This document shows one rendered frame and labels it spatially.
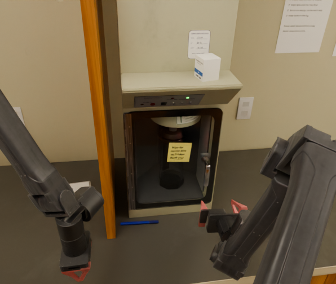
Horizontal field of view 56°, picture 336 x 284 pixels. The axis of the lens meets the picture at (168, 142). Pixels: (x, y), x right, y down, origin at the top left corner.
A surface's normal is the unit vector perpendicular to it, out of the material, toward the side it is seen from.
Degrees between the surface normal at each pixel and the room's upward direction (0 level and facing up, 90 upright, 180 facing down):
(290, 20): 90
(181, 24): 90
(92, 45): 90
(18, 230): 0
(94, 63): 90
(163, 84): 0
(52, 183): 67
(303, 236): 30
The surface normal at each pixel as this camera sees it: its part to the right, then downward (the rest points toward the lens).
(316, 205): 0.04, -0.47
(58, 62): 0.15, 0.53
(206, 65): 0.38, 0.50
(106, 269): 0.03, -0.84
